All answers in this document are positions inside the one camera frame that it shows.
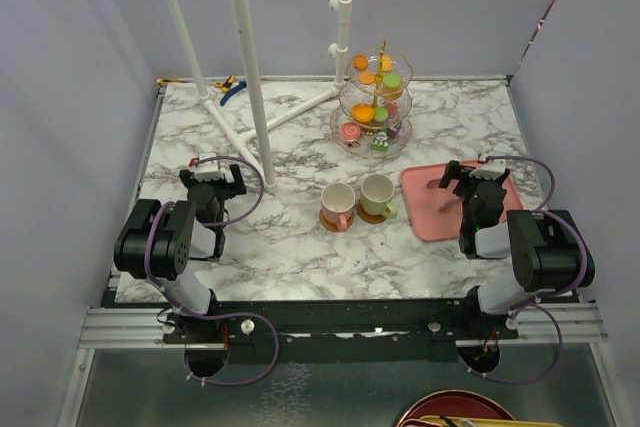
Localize pink serving tray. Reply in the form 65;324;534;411
399;159;526;243

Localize white pvc pipe frame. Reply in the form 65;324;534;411
165;0;353;193

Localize green mug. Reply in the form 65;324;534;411
360;173;397;219

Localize toy purple cake slice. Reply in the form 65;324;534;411
387;125;400;139

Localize cork coaster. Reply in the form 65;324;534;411
319;208;355;232
357;203;387;225

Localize toy green cake slice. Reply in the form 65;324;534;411
371;130;391;153

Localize pink mug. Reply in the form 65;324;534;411
321;182;356;212

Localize toy green macaron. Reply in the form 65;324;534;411
374;107;389;123
383;73;403;91

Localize three-tier glass dessert stand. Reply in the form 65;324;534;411
330;41;413;160

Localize toy bread bun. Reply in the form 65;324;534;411
382;87;404;101

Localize toy orange egg tart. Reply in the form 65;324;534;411
351;103;375;123

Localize toy yellow cracker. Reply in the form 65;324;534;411
382;55;393;72

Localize toy orange round cookie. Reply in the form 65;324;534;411
358;71;376;85

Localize toy brown chip cookie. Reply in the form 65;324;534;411
352;54;369;72

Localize pink-handled metal tongs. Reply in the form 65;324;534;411
426;178;461;212

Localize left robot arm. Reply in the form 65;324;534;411
113;163;247;342

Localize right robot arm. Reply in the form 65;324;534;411
438;155;595;338

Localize red round tray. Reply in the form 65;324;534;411
396;390;515;426

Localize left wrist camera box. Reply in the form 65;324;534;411
189;152;230;182

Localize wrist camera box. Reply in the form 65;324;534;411
469;153;510;183
189;152;230;182

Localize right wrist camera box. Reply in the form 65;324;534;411
469;153;510;183

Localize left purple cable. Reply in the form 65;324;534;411
143;155;280;388

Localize purple cable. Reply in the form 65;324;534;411
464;155;596;386
143;155;280;388

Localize yellow-handled pliers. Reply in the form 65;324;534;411
214;75;235;94

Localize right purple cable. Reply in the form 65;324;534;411
464;155;596;386

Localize blue-handled pliers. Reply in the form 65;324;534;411
219;80;247;106

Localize yellow-handled tool at wall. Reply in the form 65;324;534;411
156;78;191;86

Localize aluminium rail base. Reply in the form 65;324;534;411
79;298;608;349

